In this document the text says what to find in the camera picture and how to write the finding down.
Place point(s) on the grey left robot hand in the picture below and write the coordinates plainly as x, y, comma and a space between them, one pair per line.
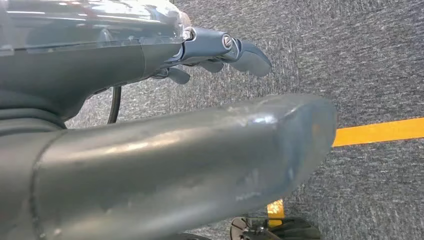
165, 165

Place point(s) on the yellow floor tape square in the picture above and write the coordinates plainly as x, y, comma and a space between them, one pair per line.
381, 132

